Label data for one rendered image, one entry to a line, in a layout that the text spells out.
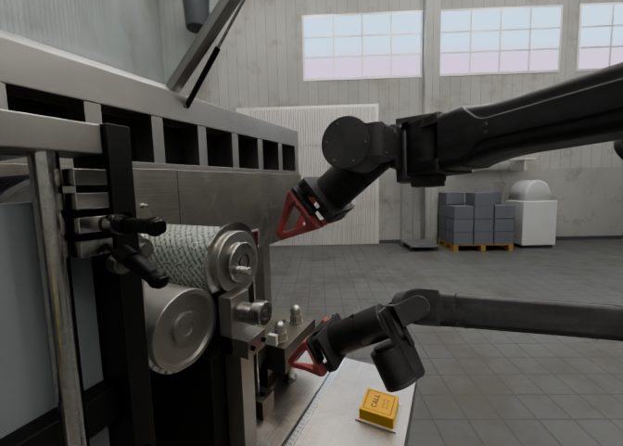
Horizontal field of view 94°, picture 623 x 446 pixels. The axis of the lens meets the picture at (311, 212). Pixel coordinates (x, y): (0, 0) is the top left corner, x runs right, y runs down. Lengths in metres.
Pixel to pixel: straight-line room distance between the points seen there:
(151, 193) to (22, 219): 0.59
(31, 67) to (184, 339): 0.56
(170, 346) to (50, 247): 0.29
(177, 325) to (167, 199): 0.45
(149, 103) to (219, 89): 6.42
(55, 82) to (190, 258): 0.44
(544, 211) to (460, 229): 1.75
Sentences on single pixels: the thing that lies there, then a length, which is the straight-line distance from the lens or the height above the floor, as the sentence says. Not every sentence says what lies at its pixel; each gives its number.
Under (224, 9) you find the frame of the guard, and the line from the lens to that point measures 0.89.
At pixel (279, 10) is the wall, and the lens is 7.63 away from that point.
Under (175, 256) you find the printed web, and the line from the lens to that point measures 0.59.
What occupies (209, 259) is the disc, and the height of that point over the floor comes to 1.27.
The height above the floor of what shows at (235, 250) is 1.28.
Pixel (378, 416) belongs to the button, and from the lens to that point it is 0.73.
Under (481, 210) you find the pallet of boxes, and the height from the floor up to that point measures 0.80.
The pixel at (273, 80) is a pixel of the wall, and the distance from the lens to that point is 7.07.
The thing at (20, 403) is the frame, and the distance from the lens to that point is 0.31.
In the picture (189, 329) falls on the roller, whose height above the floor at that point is 1.17.
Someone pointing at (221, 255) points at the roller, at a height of 1.27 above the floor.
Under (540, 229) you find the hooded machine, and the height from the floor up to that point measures 0.38.
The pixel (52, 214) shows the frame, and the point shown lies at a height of 1.38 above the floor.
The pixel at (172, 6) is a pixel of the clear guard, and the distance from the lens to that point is 0.85.
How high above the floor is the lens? 1.39
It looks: 6 degrees down
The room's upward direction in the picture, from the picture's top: 1 degrees counter-clockwise
